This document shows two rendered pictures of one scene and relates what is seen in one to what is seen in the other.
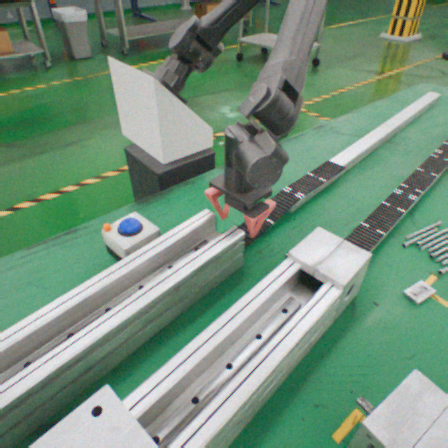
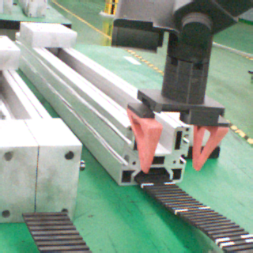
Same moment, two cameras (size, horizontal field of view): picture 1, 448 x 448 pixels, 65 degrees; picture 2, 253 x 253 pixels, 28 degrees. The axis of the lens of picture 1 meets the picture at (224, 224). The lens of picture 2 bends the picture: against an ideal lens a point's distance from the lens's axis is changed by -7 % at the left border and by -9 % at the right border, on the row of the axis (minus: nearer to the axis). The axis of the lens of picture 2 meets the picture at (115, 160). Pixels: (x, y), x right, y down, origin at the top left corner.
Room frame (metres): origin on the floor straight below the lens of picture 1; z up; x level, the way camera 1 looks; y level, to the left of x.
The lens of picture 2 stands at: (0.71, -0.66, 1.08)
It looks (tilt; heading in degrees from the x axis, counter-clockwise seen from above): 22 degrees down; 112
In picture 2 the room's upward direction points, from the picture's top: 8 degrees clockwise
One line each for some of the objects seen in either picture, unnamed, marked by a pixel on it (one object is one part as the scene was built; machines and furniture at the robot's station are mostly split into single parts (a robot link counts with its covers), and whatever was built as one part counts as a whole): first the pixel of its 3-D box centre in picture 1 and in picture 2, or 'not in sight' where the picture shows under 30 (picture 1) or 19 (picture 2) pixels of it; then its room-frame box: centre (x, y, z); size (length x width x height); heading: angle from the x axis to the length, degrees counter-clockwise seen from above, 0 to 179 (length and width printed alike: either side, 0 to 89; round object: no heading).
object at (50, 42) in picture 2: not in sight; (46, 39); (0.03, 0.45, 0.87); 0.16 x 0.11 x 0.07; 136
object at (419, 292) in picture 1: (419, 292); not in sight; (0.40, -0.34, 0.78); 0.05 x 0.03 x 0.01; 121
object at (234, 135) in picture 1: (242, 146); (186, 39); (0.53, -0.03, 1.00); 0.07 x 0.06 x 0.07; 19
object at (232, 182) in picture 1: (240, 176); (184, 84); (0.54, -0.03, 0.94); 0.10 x 0.07 x 0.07; 46
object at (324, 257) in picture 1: (318, 269); (36, 168); (0.41, -0.16, 0.83); 0.12 x 0.09 x 0.10; 46
